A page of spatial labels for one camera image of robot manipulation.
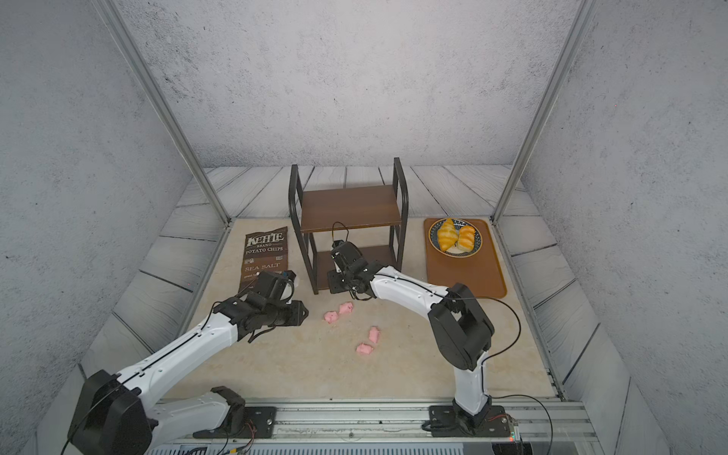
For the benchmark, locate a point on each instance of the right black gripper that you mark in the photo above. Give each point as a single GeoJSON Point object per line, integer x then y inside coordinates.
{"type": "Point", "coordinates": [333, 282]}

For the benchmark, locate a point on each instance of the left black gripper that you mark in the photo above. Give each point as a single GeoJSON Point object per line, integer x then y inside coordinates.
{"type": "Point", "coordinates": [298, 314]}

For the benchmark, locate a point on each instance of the pink pig toy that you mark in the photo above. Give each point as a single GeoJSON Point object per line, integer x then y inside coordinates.
{"type": "Point", "coordinates": [374, 335]}
{"type": "Point", "coordinates": [331, 317]}
{"type": "Point", "coordinates": [364, 349]}
{"type": "Point", "coordinates": [346, 308]}

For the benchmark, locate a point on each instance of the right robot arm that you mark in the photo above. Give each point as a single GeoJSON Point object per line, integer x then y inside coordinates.
{"type": "Point", "coordinates": [461, 329]}

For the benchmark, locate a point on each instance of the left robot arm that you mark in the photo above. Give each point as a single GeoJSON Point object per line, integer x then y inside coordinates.
{"type": "Point", "coordinates": [122, 413]}

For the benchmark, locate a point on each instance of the Kettle potato chips bag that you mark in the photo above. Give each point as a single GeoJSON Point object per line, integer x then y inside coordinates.
{"type": "Point", "coordinates": [264, 251]}

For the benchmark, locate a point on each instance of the two-tier wooden metal shelf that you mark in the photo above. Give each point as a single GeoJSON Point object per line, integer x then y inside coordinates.
{"type": "Point", "coordinates": [347, 209]}

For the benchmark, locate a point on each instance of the left croissant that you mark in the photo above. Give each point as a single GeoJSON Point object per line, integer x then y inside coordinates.
{"type": "Point", "coordinates": [447, 235]}

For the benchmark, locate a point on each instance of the croissant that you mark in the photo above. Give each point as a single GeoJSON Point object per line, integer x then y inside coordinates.
{"type": "Point", "coordinates": [447, 235]}
{"type": "Point", "coordinates": [467, 239]}

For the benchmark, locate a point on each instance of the blue patterned plate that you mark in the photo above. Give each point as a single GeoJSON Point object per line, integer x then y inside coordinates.
{"type": "Point", "coordinates": [431, 236]}

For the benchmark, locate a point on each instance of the right croissant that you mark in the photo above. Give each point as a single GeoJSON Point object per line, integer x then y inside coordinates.
{"type": "Point", "coordinates": [467, 239]}

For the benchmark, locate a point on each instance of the brown wooden tray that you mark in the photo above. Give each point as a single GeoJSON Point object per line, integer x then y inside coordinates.
{"type": "Point", "coordinates": [480, 269]}

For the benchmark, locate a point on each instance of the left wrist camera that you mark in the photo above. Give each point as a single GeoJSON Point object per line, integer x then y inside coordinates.
{"type": "Point", "coordinates": [290, 277]}

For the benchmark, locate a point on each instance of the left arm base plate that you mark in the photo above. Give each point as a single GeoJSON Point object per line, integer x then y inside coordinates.
{"type": "Point", "coordinates": [255, 422]}

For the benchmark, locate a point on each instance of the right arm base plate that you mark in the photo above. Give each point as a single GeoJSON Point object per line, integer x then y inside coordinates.
{"type": "Point", "coordinates": [452, 421]}

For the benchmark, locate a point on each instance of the right aluminium frame post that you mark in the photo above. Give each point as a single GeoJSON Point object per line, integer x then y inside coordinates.
{"type": "Point", "coordinates": [557, 79]}

